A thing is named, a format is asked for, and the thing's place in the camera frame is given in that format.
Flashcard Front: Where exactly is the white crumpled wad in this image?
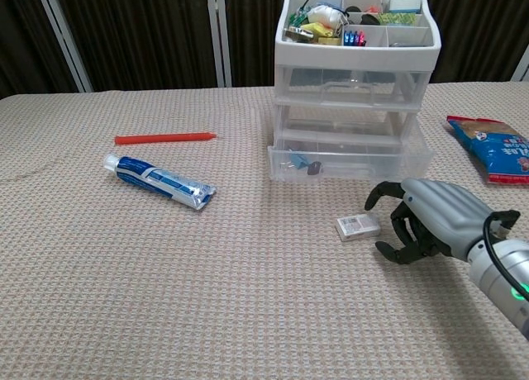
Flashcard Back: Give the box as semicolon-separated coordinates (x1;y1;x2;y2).
307;4;344;26

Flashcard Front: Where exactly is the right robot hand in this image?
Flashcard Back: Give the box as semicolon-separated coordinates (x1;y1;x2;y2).
363;178;495;266

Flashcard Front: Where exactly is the red candle stick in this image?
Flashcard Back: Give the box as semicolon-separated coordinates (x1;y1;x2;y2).
114;131;218;145

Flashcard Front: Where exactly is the coloured push pins set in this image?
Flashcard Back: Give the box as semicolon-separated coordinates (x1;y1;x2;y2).
341;29;367;46

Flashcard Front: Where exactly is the green patterned packet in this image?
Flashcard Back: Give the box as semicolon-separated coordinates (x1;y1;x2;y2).
376;12;417;26

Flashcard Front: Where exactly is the blue white toothpaste tube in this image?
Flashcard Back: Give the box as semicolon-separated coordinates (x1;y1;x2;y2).
102;153;217;211

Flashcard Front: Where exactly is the metal bulldog clip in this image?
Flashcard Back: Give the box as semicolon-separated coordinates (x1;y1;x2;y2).
284;26;313;42

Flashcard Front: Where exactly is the clear drawer with arched handle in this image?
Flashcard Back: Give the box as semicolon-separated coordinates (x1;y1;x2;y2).
275;64;429;107

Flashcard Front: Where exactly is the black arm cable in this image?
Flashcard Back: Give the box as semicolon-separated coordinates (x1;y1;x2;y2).
482;209;529;302

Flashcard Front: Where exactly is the small white cardboard box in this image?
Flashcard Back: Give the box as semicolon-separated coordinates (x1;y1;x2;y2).
335;213;381;243

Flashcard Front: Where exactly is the white partition frame post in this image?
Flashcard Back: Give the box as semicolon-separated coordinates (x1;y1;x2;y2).
33;0;93;93
205;0;233;88
511;49;529;83

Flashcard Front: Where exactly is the white plastic drawer organizer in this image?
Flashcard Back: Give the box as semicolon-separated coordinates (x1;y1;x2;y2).
272;0;442;178

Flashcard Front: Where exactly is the blue red snack bag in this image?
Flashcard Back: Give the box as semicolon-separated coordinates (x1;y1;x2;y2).
446;114;529;186

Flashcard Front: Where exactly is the beige woven tablecloth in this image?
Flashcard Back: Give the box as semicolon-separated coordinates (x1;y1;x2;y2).
0;81;529;380

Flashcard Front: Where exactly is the clear drawer holding binder clip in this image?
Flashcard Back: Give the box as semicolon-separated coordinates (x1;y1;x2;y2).
267;126;434;183

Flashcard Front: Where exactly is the dark brown curtain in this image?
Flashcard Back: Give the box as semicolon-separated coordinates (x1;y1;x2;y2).
0;0;529;100

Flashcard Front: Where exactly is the green clips bundle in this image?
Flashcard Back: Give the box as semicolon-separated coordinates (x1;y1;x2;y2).
288;6;309;26

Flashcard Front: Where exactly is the white blue eraser box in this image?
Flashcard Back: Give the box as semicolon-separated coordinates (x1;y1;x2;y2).
388;0;422;14

